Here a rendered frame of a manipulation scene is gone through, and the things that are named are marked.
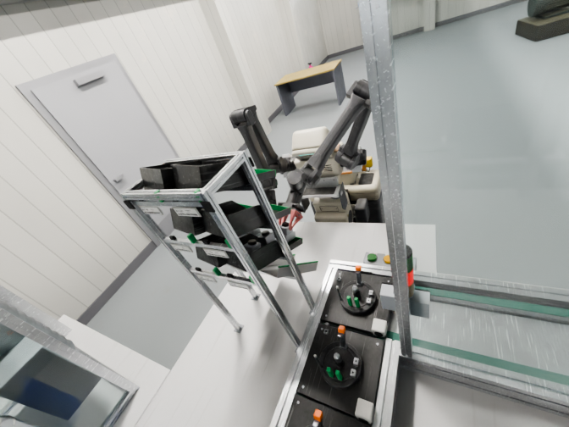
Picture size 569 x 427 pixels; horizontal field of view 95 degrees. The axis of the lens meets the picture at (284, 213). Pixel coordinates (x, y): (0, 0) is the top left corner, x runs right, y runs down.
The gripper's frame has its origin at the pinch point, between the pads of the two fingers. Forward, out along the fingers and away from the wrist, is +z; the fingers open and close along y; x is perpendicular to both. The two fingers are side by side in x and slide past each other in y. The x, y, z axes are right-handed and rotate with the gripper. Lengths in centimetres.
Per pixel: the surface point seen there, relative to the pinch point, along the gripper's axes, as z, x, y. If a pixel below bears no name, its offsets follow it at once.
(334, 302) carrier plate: 21.8, 22.4, 18.4
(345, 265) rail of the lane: 4.9, 32.9, 15.1
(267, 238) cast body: 7.1, -7.5, -0.8
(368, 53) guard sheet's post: -9, -59, 45
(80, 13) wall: -186, -50, -308
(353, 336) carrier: 30.8, 17.7, 29.5
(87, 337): 82, 5, -112
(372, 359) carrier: 35, 15, 37
